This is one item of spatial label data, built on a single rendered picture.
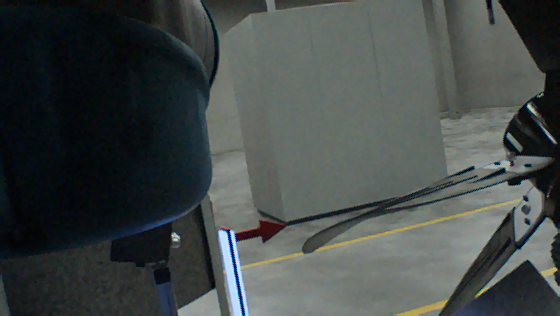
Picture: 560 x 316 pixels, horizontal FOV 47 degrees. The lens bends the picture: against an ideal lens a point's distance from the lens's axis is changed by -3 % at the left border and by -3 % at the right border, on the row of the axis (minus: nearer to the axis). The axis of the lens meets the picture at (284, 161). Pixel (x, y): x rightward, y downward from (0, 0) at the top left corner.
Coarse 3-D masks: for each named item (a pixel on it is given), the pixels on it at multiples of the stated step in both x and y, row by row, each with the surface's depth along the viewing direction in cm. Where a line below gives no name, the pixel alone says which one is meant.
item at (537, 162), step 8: (496, 160) 79; (504, 160) 79; (520, 160) 76; (528, 160) 75; (536, 160) 74; (544, 160) 73; (552, 160) 72; (480, 168) 78; (488, 168) 77; (496, 168) 76; (512, 168) 74; (520, 168) 73; (528, 168) 71; (536, 168) 71
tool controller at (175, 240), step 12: (156, 228) 118; (168, 228) 119; (120, 240) 116; (132, 240) 117; (144, 240) 118; (156, 240) 119; (168, 240) 119; (108, 252) 119; (120, 252) 116; (132, 252) 117; (144, 252) 118; (156, 252) 119; (168, 252) 119; (144, 264) 124
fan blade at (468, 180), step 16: (448, 176) 77; (464, 176) 73; (480, 176) 70; (496, 176) 70; (512, 176) 69; (416, 192) 72; (432, 192) 70; (448, 192) 66; (464, 192) 65; (384, 208) 67; (400, 208) 60; (336, 224) 62; (352, 224) 67; (320, 240) 74
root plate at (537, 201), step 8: (528, 192) 87; (536, 192) 84; (536, 200) 82; (544, 200) 80; (520, 208) 87; (536, 208) 81; (544, 208) 79; (520, 216) 85; (528, 216) 82; (536, 216) 80; (520, 224) 84; (536, 224) 79; (520, 232) 82; (528, 232) 80; (520, 240) 81
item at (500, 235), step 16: (512, 208) 89; (512, 224) 85; (496, 240) 87; (512, 240) 82; (480, 256) 91; (496, 256) 84; (480, 272) 87; (496, 272) 82; (464, 288) 89; (480, 288) 84; (448, 304) 92; (464, 304) 85
